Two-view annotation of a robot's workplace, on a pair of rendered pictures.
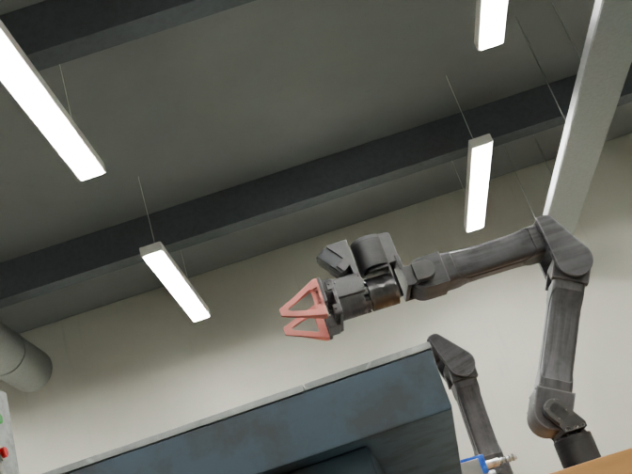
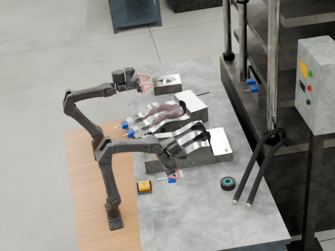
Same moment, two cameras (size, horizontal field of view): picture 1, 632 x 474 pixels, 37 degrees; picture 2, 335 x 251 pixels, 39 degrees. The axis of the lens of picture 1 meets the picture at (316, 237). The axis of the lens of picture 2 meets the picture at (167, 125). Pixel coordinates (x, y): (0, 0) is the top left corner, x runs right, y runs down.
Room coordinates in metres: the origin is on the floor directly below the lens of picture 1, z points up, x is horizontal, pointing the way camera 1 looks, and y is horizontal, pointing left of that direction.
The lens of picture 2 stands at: (3.97, -0.06, 2.53)
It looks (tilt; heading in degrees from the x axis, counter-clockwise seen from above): 34 degrees down; 175
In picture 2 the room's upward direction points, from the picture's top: 7 degrees counter-clockwise
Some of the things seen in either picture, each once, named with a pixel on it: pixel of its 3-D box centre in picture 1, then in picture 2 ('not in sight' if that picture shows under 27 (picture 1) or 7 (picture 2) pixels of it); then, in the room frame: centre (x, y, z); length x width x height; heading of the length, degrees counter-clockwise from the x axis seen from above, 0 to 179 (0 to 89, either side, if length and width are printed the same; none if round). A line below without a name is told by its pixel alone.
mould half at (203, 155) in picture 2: not in sight; (185, 144); (1.74, 0.23, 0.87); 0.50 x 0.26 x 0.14; 88
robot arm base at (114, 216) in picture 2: not in sight; (112, 210); (2.15, -0.23, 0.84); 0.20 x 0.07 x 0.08; 6
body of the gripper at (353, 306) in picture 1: (348, 302); (132, 84); (1.52, -0.02, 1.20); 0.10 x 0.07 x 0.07; 5
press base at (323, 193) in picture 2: not in sight; (293, 135); (1.18, 1.13, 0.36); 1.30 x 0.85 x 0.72; 178
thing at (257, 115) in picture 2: not in sight; (296, 89); (1.18, 1.13, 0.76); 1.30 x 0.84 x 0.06; 178
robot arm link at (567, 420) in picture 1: (559, 420); (96, 136); (1.55, -0.28, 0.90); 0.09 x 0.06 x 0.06; 5
